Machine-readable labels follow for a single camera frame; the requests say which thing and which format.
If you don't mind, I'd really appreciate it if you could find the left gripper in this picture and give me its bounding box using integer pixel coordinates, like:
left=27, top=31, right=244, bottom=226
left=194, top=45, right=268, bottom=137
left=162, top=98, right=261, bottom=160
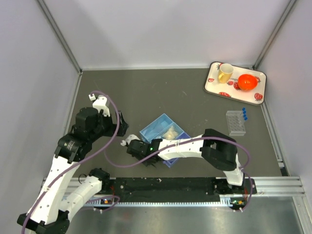
left=89, top=110, right=128, bottom=142

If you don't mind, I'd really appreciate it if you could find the blue three-drawer organizer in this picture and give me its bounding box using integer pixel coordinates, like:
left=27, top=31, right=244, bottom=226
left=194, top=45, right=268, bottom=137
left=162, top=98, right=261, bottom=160
left=139, top=113, right=192, bottom=169

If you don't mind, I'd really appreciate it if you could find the bag of cotton balls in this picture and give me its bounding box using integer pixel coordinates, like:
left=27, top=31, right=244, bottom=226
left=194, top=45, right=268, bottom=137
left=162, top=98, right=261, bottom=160
left=162, top=125, right=178, bottom=140

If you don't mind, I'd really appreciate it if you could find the clear test tube rack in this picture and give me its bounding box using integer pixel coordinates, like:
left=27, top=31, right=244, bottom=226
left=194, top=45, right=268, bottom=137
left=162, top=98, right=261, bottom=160
left=226, top=110, right=246, bottom=137

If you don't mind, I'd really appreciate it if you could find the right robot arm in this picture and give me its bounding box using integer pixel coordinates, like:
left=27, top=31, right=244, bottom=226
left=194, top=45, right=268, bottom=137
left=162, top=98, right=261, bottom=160
left=121, top=129, right=246, bottom=193

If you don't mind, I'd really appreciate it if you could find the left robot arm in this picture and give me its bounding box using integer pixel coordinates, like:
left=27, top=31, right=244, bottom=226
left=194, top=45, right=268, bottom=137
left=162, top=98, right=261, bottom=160
left=17, top=105, right=129, bottom=234

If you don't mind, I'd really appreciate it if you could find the strawberry pattern tray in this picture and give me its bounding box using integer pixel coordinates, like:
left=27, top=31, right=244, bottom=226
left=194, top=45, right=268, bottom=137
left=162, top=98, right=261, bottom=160
left=204, top=61, right=267, bottom=105

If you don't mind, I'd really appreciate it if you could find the yellow mug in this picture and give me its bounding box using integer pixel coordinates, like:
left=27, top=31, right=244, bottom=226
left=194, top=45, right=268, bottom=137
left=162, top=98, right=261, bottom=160
left=217, top=63, right=234, bottom=83

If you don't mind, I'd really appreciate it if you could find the orange bowl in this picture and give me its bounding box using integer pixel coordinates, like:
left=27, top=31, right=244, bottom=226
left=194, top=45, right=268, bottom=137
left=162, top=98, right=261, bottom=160
left=238, top=74, right=258, bottom=91

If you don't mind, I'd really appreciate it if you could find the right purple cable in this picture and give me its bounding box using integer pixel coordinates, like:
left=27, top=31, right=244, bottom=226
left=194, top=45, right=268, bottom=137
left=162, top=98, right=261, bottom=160
left=103, top=136, right=254, bottom=212

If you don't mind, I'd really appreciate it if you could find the purple cable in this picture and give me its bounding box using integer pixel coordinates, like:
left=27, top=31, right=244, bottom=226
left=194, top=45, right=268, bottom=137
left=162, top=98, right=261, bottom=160
left=20, top=90, right=121, bottom=234
left=103, top=136, right=254, bottom=212

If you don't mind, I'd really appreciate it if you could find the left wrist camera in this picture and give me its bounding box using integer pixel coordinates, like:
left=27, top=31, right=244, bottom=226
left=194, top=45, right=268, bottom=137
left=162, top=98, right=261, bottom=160
left=88, top=94, right=111, bottom=117

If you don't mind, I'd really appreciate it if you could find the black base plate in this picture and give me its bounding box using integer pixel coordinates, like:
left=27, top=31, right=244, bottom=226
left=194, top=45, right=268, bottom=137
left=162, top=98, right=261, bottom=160
left=105, top=177, right=256, bottom=202

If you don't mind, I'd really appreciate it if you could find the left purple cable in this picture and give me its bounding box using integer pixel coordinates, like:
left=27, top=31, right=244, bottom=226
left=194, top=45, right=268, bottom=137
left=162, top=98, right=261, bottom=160
left=20, top=90, right=121, bottom=234

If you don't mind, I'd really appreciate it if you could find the white cable duct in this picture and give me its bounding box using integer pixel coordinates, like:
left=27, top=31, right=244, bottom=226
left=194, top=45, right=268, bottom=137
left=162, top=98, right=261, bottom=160
left=82, top=196, right=247, bottom=207

